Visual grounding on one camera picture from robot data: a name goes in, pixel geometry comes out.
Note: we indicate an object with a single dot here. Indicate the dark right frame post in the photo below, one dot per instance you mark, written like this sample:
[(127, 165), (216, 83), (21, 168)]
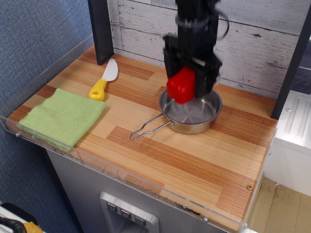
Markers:
[(293, 66)]

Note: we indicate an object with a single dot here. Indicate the yellow handled toy knife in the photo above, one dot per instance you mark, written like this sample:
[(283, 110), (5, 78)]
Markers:
[(97, 92)]

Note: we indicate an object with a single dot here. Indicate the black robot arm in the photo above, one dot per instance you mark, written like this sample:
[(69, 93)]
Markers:
[(197, 22)]

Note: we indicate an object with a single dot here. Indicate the dark left frame post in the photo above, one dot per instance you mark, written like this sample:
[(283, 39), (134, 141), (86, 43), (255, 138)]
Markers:
[(100, 22)]

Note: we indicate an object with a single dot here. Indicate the clear acrylic table guard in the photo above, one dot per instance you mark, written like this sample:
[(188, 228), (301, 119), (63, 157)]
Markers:
[(212, 176)]

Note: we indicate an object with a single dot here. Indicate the white side counter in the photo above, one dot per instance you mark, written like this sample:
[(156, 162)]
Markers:
[(288, 162)]

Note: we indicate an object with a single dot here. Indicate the red toy capsicum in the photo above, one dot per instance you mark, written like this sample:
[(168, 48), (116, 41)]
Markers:
[(181, 86)]

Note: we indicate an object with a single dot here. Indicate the green cloth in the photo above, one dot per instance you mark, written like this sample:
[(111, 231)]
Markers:
[(62, 119)]

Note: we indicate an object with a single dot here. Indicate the yellow object at corner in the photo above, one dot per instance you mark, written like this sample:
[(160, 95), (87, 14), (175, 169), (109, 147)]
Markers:
[(30, 227)]

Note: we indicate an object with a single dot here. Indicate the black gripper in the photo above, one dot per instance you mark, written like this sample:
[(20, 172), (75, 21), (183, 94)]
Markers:
[(194, 48)]

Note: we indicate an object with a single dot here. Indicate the small steel frying pan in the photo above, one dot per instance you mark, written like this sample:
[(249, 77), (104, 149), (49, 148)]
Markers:
[(196, 116)]

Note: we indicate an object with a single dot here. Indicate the silver dispenser panel with buttons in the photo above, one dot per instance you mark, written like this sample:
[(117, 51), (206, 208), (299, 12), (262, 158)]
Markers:
[(124, 217)]

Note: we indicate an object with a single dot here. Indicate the dark frame post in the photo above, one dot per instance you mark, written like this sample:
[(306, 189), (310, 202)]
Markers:
[(293, 66), (100, 22)]

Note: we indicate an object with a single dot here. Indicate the grey toy fridge cabinet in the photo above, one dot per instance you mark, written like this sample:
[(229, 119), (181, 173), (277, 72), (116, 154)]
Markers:
[(83, 187)]

